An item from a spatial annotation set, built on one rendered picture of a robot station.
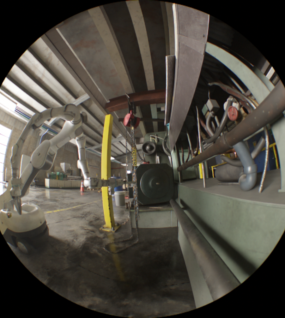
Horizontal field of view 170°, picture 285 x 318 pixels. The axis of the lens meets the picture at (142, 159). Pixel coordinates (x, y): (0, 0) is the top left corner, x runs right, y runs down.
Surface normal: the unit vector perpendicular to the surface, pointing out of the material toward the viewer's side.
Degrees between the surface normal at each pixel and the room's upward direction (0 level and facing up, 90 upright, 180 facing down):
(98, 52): 180
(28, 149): 90
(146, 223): 90
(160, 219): 90
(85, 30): 180
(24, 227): 90
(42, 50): 171
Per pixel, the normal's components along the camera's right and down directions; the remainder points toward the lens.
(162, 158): -0.17, -0.21
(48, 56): 0.22, 0.95
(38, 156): 0.47, -0.22
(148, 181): 0.11, -0.25
